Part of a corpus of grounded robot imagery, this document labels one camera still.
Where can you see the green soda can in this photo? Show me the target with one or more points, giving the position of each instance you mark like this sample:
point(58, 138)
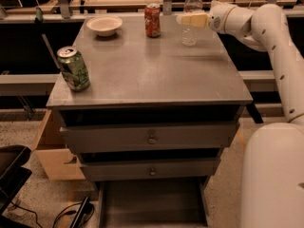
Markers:
point(73, 68)

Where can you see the light wooden box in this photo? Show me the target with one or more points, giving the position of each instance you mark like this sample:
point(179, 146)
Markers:
point(57, 160)

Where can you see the grey drawer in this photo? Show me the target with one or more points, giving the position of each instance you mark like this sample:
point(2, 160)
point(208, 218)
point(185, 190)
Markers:
point(143, 170)
point(93, 139)

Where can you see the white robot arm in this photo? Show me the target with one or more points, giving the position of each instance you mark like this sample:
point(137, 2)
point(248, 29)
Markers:
point(272, 194)

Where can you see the upper grey drawer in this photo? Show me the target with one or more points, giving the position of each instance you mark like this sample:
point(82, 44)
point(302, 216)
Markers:
point(93, 139)

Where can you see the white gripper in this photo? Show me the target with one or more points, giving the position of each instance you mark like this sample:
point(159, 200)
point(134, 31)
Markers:
point(217, 18)

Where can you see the orange soda can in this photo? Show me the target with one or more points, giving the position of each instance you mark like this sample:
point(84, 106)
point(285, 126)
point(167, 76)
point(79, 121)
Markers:
point(152, 20)

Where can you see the grey drawer cabinet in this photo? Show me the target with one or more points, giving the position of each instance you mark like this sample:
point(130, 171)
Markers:
point(139, 81)

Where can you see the black flat device on floor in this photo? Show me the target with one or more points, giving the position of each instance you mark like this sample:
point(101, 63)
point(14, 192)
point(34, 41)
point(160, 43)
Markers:
point(84, 209)

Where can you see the lower grey drawer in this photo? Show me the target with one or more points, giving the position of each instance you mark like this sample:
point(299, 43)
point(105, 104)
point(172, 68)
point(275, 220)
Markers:
point(143, 170)

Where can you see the white ceramic bowl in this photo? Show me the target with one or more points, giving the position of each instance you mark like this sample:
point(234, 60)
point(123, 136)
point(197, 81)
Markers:
point(104, 26)

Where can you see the clear plastic water bottle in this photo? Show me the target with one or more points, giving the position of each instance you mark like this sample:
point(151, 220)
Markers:
point(189, 31)

